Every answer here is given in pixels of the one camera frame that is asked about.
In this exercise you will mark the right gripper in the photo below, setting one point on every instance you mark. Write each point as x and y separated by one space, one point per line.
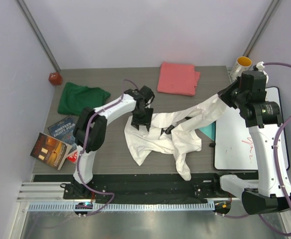
224 94

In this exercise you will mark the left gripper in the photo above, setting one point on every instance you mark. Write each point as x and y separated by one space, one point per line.
136 122

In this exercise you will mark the white t shirt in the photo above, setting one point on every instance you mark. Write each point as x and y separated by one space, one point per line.
174 133

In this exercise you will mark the white whiteboard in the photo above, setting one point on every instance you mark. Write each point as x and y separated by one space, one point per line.
234 149

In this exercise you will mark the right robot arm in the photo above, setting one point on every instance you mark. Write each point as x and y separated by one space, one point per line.
263 120

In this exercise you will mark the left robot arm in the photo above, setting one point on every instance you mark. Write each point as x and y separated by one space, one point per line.
90 130

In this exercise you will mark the yellow white mug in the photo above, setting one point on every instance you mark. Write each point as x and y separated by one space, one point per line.
243 63

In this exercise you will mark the teal board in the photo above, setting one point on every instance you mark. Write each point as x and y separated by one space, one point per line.
209 131

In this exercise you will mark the folded pink t shirt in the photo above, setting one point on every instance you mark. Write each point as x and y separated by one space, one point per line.
178 79

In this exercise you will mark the green t shirt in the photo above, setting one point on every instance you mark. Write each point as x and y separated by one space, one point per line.
75 98

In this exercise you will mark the red white book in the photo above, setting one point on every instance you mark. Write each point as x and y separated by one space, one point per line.
72 157

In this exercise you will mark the blue book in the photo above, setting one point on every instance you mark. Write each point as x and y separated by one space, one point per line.
63 131

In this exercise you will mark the brown orange book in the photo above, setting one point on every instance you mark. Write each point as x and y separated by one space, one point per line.
50 151

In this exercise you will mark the red cube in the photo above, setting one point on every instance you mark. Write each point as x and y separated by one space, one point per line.
55 79

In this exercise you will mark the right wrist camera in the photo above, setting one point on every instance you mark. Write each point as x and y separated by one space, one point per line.
260 66

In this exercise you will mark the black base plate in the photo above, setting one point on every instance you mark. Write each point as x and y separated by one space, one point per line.
142 188

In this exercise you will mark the aluminium rail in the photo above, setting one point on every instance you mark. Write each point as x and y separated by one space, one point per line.
43 191

